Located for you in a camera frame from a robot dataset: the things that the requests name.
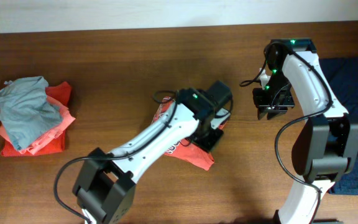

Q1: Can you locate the orange-red printed t-shirt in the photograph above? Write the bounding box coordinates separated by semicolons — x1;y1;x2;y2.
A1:
152;101;228;171

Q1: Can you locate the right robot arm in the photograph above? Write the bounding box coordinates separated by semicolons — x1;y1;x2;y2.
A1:
252;39;358;224

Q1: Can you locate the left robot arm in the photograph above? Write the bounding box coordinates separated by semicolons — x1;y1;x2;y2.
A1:
73;81;232;223

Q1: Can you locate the salmon pink folded shirt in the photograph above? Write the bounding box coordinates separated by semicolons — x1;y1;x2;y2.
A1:
0;96;75;157

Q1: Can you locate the red folded shirt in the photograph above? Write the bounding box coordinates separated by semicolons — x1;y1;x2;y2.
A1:
0;81;73;157

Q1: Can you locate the grey crumpled shirt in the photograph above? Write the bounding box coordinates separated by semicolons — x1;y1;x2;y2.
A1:
0;76;63;151

